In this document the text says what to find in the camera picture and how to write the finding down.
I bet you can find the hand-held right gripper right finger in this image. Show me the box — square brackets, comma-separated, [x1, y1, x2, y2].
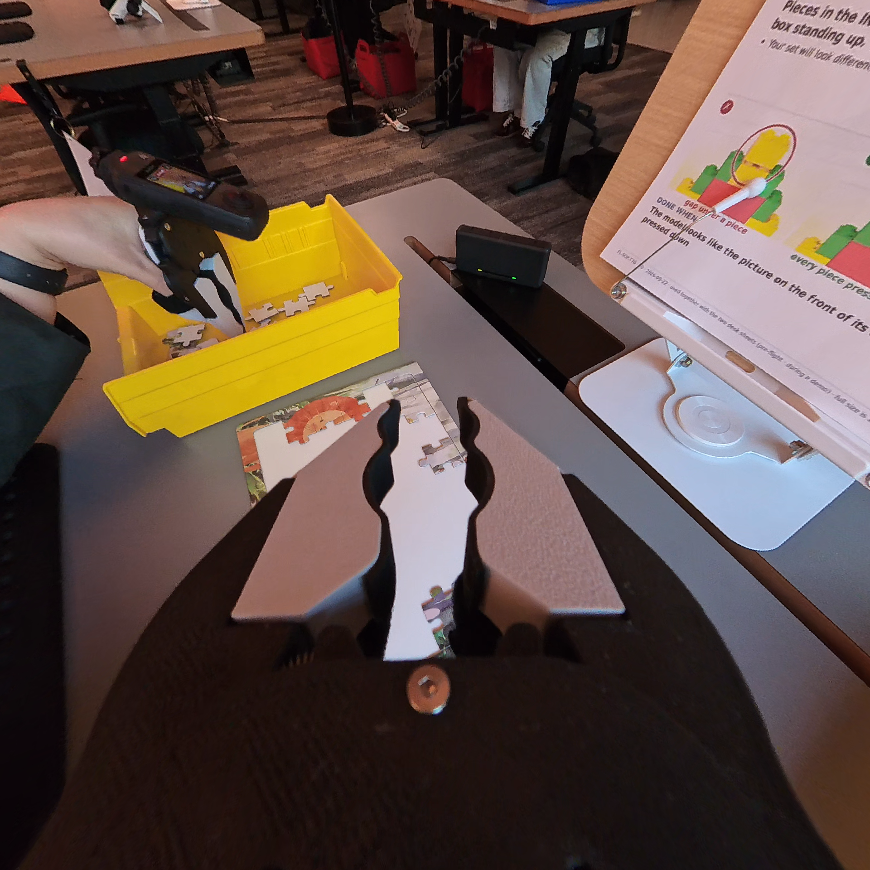
[457, 398, 626, 628]

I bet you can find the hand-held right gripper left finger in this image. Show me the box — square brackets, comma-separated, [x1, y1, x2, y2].
[231, 400, 402, 633]

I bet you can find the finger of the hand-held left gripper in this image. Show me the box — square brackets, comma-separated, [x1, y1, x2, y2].
[217, 251, 246, 335]
[193, 257, 230, 322]

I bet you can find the pile of puzzle pieces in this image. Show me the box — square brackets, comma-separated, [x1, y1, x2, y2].
[162, 280, 335, 359]

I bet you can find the yellow plastic bin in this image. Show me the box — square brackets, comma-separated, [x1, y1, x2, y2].
[102, 193, 403, 439]

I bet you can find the puzzle frame tray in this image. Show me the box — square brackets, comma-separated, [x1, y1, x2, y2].
[236, 362, 477, 662]

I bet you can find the light background desk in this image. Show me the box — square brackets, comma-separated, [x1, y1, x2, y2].
[0, 0, 266, 86]

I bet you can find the wooden background desk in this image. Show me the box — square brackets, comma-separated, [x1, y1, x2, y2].
[435, 0, 657, 28]

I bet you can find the person's left hand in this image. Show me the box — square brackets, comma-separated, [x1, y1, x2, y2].
[0, 196, 172, 296]

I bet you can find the purple puzzle piece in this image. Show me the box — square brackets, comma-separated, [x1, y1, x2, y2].
[420, 583, 456, 633]

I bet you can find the black wristband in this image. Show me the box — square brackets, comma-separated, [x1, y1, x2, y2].
[0, 250, 70, 297]

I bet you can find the white hanging tag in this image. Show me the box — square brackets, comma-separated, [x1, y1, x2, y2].
[17, 60, 97, 198]

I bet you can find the black office chair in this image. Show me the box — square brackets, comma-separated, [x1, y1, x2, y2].
[564, 27, 613, 147]
[48, 68, 246, 198]

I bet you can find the black pole stand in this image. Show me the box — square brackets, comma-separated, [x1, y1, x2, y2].
[326, 0, 379, 137]

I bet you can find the red bag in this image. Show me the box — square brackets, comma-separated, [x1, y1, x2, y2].
[462, 42, 496, 113]
[353, 35, 417, 101]
[301, 33, 342, 81]

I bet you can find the black charger box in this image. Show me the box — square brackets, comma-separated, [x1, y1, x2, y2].
[454, 224, 553, 290]

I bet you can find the printed instruction sheet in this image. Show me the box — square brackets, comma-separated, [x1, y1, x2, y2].
[600, 0, 870, 425]

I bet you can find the black bag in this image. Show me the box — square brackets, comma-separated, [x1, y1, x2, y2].
[567, 146, 621, 201]

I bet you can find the metal page holder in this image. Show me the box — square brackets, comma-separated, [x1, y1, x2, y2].
[610, 178, 772, 301]

